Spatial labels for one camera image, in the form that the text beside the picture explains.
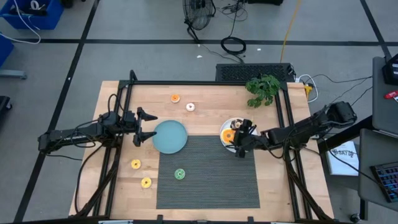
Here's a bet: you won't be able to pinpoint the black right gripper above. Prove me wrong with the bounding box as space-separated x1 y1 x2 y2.
233 119 265 158

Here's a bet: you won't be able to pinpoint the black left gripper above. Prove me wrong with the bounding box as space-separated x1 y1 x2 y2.
123 106 159 147

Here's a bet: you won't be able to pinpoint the large mint chocolate-drizzled donut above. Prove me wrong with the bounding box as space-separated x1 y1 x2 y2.
229 119 244 131

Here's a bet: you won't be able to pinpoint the large orange frosted donut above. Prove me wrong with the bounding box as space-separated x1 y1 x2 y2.
220 128 236 144

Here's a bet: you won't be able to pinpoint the white round plate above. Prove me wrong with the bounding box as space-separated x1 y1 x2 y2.
219 117 259 154

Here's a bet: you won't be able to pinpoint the light blue round plate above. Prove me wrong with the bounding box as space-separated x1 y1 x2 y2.
152 119 188 155

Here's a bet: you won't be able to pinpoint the grey woven placemat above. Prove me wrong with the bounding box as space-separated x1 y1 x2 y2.
155 134 261 210

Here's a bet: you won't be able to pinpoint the green potted plant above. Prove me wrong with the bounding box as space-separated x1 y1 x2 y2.
245 74 281 109

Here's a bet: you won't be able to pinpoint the black computer case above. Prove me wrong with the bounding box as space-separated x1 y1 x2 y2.
215 63 295 83

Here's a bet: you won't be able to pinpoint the yellow power strip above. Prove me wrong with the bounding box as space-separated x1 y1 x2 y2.
303 83 313 101

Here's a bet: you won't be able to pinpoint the white paper booklet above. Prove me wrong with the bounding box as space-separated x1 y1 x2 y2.
325 140 360 177

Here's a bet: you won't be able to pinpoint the black floor fan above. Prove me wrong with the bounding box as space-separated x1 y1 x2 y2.
182 0 216 44

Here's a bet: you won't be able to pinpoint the grey desk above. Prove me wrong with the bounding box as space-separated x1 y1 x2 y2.
357 128 398 213
372 55 398 139

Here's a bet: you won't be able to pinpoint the grey metal bar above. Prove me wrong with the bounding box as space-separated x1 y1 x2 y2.
0 69 27 80

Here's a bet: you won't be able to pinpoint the blue plastic bin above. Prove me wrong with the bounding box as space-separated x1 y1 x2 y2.
0 0 65 30
0 32 15 68

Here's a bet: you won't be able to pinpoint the backlit computer keyboard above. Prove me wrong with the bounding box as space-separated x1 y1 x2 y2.
369 161 398 203

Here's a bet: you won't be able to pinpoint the black desktop device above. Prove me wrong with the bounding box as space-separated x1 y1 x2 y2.
381 53 398 86

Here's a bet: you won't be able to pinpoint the black aluminium table frame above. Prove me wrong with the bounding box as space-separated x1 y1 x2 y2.
73 70 335 224

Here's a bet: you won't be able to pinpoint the coiled black cable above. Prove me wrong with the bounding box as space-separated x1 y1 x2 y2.
220 36 248 55

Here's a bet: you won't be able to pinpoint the yellow cable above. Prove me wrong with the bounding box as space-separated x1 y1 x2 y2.
279 0 303 63

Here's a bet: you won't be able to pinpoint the tangled black cables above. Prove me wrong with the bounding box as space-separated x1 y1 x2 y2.
216 0 250 20

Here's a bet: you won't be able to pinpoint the white cable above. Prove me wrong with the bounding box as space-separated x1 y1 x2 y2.
0 0 42 45

